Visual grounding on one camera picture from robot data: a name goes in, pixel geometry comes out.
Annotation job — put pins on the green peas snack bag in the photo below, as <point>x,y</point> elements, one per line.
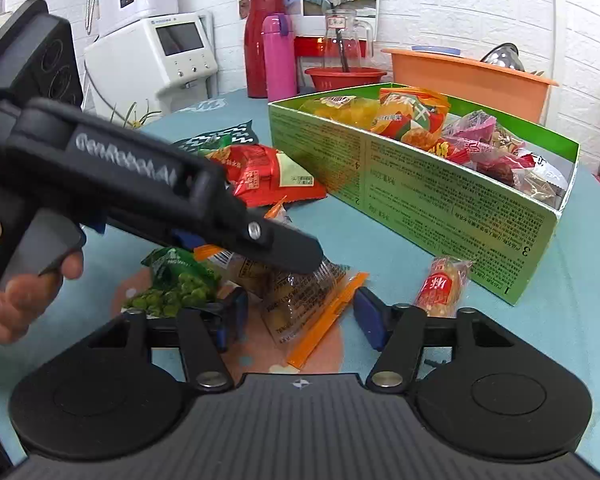
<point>177,282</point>

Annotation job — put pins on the red plastic basin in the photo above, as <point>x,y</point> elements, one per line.
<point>328,78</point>

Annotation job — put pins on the green cardboard box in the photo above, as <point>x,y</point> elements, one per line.
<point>499,211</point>

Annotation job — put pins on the glass pitcher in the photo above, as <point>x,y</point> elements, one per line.
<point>346,41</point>

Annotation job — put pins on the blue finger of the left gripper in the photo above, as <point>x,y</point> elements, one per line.
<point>190,241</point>

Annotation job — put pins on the orange red snack bag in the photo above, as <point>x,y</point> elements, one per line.
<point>411,115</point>

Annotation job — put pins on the red thermos jug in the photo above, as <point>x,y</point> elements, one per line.
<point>253,45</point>

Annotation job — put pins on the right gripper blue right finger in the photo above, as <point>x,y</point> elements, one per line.
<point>372,316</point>

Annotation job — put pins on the white screen appliance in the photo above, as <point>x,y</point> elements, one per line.
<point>152,68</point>

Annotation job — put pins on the yellow chips bag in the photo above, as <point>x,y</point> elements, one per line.
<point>352,111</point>

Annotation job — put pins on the pink thermos bottle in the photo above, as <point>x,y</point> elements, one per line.
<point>279,59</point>

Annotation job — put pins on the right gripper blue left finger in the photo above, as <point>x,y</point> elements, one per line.
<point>233,303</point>

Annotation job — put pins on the steel bowl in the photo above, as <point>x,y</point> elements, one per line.
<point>505,55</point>

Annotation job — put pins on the clear orange-edged snack bag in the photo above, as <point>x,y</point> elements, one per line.
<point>297,309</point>

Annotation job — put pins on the orange plastic basin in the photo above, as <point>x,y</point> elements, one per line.
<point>514,92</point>

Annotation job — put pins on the small red cake packet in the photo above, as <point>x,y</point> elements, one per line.
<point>444,285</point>

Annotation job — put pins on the person left hand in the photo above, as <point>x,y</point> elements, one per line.
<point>27,296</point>

